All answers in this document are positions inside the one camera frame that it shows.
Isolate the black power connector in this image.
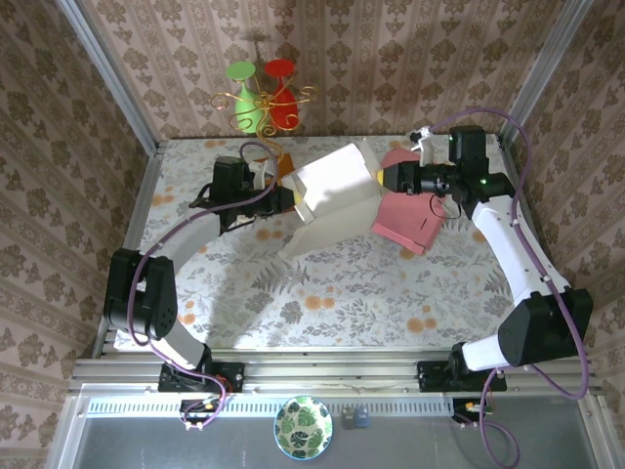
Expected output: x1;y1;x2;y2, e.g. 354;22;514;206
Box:
179;398;222;425
451;398;492;425

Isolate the green wine glass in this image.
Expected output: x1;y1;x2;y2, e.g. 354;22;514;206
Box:
226;61;268;134

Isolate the white paper box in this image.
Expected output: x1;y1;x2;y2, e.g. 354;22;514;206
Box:
278;139;382;260

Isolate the gold wire glass rack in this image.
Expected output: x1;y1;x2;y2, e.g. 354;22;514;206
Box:
209;85;318;190

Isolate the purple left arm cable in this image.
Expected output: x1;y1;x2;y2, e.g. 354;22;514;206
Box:
127;141;282;431

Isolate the aluminium frame post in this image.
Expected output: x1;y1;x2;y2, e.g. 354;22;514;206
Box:
496;0;596;149
54;0;163;157

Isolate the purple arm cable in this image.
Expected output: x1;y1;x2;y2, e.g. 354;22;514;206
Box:
429;107;592;469
127;141;282;431

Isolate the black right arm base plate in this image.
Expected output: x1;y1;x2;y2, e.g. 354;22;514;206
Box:
417;360;508;393

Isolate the pink paper box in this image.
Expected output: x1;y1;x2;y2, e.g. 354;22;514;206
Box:
370;149;446;257

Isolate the aluminium table side rail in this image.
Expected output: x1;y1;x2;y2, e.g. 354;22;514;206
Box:
496;134;590;356
91;141;166;361

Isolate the green leaf pattern bowl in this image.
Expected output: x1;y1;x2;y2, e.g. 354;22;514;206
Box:
272;395;334;461

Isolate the black left power connector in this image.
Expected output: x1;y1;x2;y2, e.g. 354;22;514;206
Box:
179;398;222;425

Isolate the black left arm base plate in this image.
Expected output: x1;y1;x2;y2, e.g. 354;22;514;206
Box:
158;361;245;395

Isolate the long aluminium mounting rail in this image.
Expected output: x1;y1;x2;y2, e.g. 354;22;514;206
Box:
67;347;603;396

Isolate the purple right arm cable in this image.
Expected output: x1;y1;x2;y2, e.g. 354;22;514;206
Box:
429;107;592;469

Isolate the black right power connector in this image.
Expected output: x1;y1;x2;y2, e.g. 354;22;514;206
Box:
451;398;492;425

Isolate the white perforated cable tray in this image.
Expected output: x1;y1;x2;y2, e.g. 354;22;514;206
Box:
85;396;458;417

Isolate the red wine glass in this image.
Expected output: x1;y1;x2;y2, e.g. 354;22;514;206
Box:
264;58;300;132

